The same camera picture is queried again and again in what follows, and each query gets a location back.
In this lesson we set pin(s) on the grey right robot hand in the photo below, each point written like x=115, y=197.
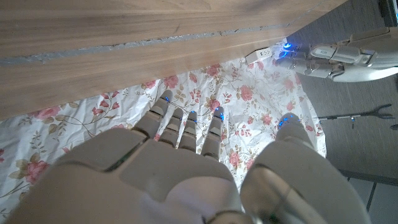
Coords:
x=174, y=174

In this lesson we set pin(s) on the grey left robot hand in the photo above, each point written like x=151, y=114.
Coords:
x=342, y=56

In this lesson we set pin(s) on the white power strip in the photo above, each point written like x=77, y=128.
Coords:
x=259, y=56

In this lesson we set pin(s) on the floral rose backdrop cloth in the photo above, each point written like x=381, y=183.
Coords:
x=255, y=102

